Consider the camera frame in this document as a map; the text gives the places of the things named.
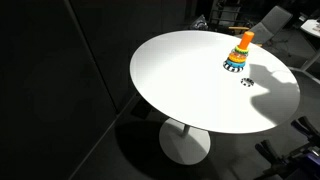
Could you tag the black white striped stand base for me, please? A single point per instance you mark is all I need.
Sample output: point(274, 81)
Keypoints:
point(232, 68)

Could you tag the grey chair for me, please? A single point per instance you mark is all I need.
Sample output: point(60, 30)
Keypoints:
point(270, 25)

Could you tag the white side table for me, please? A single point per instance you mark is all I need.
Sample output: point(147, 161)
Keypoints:
point(311, 27)

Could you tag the white round table pedestal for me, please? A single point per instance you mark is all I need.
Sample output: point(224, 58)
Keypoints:
point(182, 143)

